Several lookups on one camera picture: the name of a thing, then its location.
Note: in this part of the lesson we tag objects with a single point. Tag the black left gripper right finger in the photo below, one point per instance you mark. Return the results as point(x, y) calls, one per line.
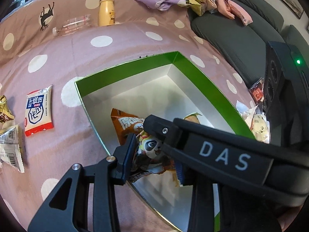
point(202, 202)

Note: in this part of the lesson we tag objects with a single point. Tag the small red snack packet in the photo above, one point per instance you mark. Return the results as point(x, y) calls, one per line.
point(256, 91)

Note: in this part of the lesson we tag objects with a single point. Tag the green white cardboard box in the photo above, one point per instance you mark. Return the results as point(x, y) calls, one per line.
point(168, 86)

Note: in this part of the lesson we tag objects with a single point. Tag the dark grey sofa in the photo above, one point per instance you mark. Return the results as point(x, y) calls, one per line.
point(244, 47)

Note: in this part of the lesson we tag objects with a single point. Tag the pink cloth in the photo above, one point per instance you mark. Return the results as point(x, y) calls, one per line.
point(227, 8)

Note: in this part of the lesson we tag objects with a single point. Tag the clear plastic bottle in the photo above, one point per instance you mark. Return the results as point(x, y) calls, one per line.
point(73, 25)

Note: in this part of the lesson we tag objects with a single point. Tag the yellow bottle red cap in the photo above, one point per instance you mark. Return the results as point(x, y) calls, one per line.
point(106, 16)

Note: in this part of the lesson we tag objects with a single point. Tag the white barcode snack packet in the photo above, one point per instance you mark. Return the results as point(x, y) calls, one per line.
point(11, 147)

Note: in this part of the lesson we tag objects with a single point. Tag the white red snack packet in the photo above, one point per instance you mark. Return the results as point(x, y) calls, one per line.
point(38, 115)

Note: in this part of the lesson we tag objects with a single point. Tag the pink polka dot bedsheet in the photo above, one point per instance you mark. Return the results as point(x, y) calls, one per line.
point(32, 59)

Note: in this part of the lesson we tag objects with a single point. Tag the white wrapped snacks pile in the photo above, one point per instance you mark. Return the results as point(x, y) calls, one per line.
point(256, 122)

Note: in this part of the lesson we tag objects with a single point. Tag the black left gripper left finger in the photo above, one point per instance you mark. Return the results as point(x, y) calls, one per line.
point(65, 208)

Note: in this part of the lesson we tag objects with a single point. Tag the orange panda snack packet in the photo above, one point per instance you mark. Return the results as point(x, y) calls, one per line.
point(149, 158)

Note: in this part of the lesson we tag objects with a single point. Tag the gold snack packet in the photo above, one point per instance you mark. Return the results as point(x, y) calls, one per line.
point(5, 115)

